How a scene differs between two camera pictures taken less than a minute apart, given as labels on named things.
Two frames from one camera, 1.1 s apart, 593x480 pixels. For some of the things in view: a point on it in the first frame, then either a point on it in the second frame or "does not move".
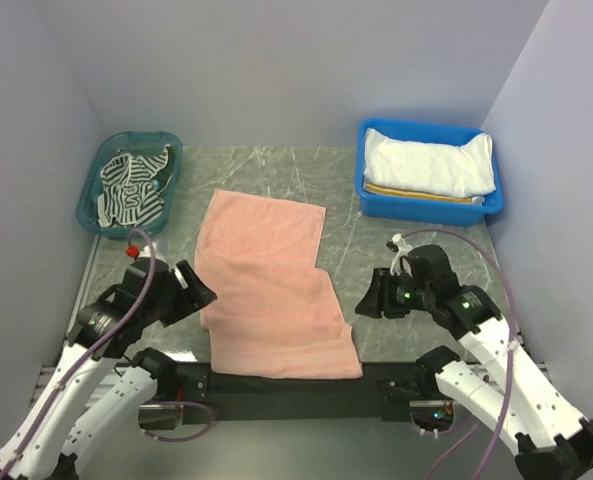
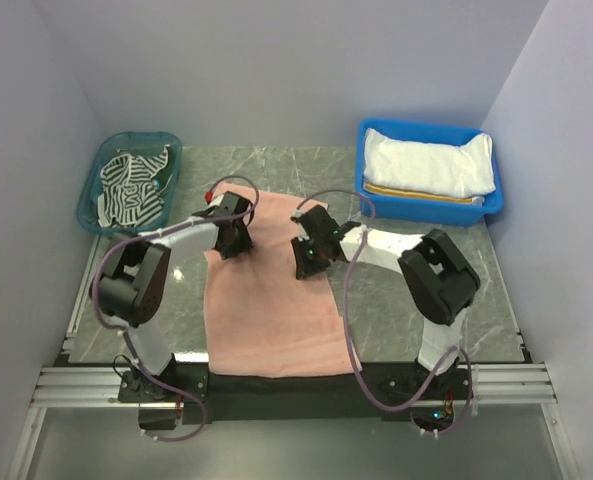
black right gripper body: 402,293 → 305,246
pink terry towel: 275,314 does not move
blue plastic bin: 415,209 does not move
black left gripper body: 169,307 → 241,242
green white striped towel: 131,193 does not move
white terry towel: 441,170 does not move
